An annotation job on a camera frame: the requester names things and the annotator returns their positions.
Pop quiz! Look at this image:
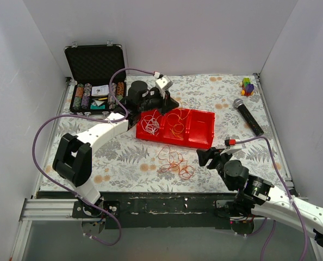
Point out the aluminium frame rail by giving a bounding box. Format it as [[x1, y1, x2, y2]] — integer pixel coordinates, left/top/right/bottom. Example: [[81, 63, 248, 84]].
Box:
[[9, 72, 323, 261]]

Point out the yellow cable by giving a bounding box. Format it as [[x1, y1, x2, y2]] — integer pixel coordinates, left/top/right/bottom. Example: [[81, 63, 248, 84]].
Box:
[[165, 99, 191, 140]]

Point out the black poker chip case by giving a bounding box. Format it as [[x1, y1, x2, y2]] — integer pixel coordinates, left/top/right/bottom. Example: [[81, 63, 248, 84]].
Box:
[[64, 44, 125, 115]]

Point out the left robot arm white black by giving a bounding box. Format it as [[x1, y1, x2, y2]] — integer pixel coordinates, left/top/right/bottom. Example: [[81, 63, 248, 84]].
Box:
[[53, 76, 179, 218]]

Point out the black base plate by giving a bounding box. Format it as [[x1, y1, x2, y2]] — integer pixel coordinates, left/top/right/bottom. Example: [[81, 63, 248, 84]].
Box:
[[36, 191, 299, 229]]

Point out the floral patterned mat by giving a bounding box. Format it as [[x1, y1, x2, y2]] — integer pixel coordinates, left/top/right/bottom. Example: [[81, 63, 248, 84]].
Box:
[[40, 74, 290, 194]]

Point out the red three-compartment bin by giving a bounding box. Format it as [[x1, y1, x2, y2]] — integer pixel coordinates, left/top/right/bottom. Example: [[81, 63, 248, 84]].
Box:
[[135, 108, 215, 150]]

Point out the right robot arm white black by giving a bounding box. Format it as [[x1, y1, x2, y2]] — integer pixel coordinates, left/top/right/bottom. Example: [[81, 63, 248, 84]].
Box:
[[196, 147, 323, 247]]

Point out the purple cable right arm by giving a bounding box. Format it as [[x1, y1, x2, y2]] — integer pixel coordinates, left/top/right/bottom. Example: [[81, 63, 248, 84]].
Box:
[[232, 135, 309, 261]]

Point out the black microphone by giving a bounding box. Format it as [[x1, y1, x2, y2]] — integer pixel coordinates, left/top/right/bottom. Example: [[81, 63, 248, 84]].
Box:
[[233, 98, 264, 136]]

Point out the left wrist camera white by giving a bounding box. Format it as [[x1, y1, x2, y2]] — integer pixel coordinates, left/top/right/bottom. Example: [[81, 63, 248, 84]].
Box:
[[155, 76, 173, 99]]

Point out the orange cable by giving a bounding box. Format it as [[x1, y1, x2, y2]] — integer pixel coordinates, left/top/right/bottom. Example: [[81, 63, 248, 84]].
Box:
[[157, 144, 196, 181]]

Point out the colourful toy block train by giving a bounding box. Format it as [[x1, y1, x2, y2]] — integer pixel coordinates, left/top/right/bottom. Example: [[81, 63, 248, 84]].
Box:
[[239, 77, 254, 97]]

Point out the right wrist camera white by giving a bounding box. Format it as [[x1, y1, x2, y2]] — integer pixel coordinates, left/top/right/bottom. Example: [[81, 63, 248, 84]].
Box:
[[220, 138, 243, 155]]

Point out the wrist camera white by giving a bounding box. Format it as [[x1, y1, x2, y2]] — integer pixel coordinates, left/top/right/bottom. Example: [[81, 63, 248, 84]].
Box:
[[220, 138, 243, 155], [155, 76, 173, 99]]

